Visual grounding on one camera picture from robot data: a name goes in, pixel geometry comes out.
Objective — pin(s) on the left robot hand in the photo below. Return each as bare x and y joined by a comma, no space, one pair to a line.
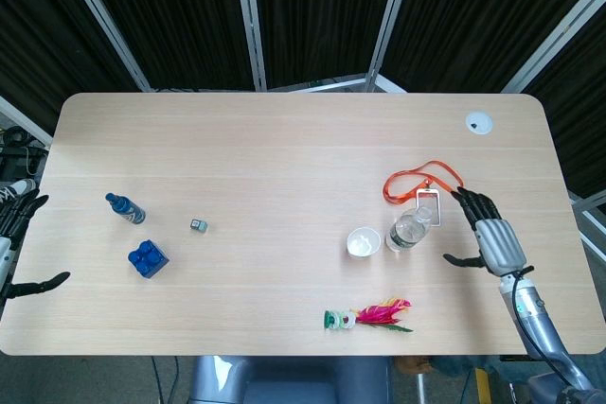
21,219

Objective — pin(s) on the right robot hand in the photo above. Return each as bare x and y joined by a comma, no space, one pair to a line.
502,245

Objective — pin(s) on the transparent plastic bottle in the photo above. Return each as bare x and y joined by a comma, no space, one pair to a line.
404,233

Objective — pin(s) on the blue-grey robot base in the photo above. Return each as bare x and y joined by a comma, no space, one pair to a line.
284,380

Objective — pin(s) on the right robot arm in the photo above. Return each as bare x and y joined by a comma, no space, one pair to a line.
535,319

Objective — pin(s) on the blue spray bottle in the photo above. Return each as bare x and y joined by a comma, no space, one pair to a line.
130,212

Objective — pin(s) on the white paper cup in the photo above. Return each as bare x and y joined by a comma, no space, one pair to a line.
363,243

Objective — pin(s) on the transparent badge holder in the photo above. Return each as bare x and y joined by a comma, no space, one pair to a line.
434,205

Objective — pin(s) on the black desk control panel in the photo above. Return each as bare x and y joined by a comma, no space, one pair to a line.
513,357

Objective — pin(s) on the blue toy brick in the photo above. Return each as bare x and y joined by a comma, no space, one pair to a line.
147,259

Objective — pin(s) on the colourful feather shuttlecock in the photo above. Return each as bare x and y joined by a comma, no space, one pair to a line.
379,314

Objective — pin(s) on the brown floor object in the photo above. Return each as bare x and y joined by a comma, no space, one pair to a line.
412,363

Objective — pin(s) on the black folding screen panel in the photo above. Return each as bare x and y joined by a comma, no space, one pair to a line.
473,11
175,21
38,44
577,115
322,11

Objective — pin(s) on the white thin rod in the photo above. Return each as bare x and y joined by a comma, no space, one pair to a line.
421,387

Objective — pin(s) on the small grey-green cube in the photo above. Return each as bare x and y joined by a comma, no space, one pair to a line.
199,225

